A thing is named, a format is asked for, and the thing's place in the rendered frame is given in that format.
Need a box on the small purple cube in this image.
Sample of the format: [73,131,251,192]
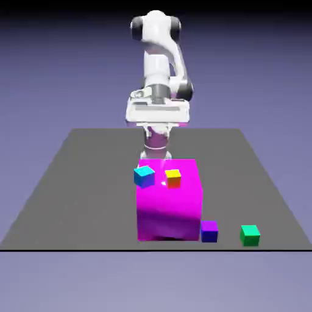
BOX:
[200,220,219,244]

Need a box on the small yellow cube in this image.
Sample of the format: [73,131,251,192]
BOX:
[165,169,182,189]

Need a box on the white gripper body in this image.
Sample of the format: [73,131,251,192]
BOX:
[125,97,191,129]

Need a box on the large magenta box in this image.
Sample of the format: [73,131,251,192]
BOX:
[135,158,204,243]

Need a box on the small cyan cube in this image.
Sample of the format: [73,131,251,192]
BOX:
[133,165,156,190]

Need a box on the small green cube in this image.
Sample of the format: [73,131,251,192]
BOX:
[239,224,261,247]

